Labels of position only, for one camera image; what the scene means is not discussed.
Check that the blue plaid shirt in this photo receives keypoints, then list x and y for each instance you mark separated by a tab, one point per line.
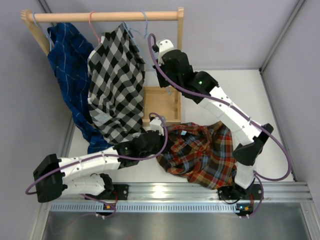
69	62

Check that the perforated cable duct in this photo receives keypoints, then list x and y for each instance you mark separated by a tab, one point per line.
145	207

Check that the black white checkered shirt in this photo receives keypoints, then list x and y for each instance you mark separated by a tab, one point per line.
116	92

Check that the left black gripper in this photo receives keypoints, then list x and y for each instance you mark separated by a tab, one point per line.
169	144

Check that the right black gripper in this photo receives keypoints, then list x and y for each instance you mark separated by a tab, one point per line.
162	83

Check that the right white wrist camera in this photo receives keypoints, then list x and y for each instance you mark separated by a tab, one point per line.
162	47

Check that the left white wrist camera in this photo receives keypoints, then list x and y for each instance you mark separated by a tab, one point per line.
157	123

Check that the light blue hanger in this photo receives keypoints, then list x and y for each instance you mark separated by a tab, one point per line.
48	37
144	35

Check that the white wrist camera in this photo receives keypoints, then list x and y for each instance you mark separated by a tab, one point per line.
162	47
157	123

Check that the pink hanger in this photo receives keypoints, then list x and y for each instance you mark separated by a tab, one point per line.
92	27

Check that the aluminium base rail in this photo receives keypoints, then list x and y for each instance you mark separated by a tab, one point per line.
179	191

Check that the red orange plaid shirt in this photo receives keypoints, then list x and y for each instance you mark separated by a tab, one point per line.
202	154

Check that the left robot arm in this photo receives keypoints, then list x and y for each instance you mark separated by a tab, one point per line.
87	175

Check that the wooden clothes rack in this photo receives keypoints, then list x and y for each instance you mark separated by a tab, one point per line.
155	99

